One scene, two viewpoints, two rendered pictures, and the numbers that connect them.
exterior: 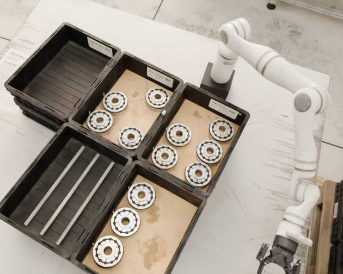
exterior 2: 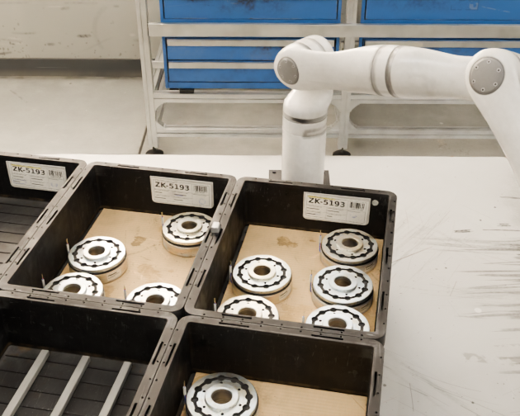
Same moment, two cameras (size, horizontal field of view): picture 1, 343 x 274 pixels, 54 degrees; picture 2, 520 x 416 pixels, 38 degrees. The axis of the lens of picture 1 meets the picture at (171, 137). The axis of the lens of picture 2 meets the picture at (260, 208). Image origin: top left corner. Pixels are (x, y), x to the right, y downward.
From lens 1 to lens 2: 0.57 m
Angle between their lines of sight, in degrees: 30
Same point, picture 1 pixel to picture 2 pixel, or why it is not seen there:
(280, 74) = (421, 68)
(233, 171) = (409, 345)
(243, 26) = (319, 43)
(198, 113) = (287, 239)
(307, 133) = not seen: outside the picture
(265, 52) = (378, 48)
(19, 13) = not seen: outside the picture
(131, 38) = not seen: hidden behind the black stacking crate
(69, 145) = (7, 361)
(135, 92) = (136, 237)
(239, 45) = (323, 63)
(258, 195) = (488, 374)
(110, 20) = not seen: hidden behind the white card
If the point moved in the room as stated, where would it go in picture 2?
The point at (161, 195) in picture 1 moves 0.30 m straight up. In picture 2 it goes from (271, 397) to (273, 231)
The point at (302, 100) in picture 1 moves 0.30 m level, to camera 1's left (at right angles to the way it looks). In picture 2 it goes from (484, 70) to (294, 81)
